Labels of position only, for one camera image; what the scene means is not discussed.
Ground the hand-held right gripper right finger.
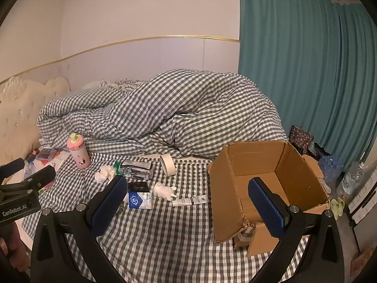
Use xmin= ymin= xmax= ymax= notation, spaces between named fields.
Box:
xmin=248 ymin=177 xmax=345 ymax=283

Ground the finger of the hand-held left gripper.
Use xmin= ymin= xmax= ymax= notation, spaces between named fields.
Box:
xmin=21 ymin=165 xmax=57 ymax=191
xmin=0 ymin=158 xmax=26 ymax=178

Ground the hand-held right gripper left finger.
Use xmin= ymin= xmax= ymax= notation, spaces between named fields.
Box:
xmin=29 ymin=175 xmax=128 ymax=283

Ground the brown cardboard box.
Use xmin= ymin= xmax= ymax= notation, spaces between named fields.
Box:
xmin=206 ymin=140 xmax=332 ymax=257

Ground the white tape roll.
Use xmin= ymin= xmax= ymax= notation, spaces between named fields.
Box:
xmin=160 ymin=154 xmax=177 ymax=177

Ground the clear plastic wrapper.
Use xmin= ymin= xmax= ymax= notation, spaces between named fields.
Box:
xmin=24 ymin=161 xmax=37 ymax=179

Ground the blue white tissue pack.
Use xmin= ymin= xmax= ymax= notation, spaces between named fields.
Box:
xmin=124 ymin=191 xmax=154 ymax=210

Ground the crumpled white tissue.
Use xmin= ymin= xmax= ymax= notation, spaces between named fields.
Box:
xmin=94 ymin=166 xmax=115 ymax=182

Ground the pink water bottle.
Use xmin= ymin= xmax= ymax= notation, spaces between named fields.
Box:
xmin=66 ymin=133 xmax=90 ymax=170

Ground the silver foil packet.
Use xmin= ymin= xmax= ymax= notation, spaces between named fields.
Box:
xmin=121 ymin=159 xmax=153 ymax=180

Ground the cream tufted headboard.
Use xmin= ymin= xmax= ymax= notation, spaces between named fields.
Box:
xmin=0 ymin=77 xmax=71 ymax=166

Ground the white plush toy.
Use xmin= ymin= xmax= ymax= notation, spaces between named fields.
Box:
xmin=153 ymin=183 xmax=178 ymax=201

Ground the white tube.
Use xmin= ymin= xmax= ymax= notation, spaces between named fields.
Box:
xmin=172 ymin=196 xmax=210 ymax=207

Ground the grey checkered bed sheet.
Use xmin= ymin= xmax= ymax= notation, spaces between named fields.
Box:
xmin=15 ymin=150 xmax=310 ymax=283

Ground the dark patterned bag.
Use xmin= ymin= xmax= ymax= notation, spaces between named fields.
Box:
xmin=288 ymin=125 xmax=315 ymax=155

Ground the white slatted rack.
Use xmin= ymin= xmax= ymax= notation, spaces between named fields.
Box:
xmin=348 ymin=171 xmax=377 ymax=225

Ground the grey checkered duvet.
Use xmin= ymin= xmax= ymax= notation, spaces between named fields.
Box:
xmin=37 ymin=69 xmax=287 ymax=161

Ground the patterned pillow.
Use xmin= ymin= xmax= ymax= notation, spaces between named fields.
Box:
xmin=82 ymin=79 xmax=148 ymax=91

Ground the teal curtain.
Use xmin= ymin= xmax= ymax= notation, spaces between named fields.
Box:
xmin=237 ymin=0 xmax=377 ymax=177

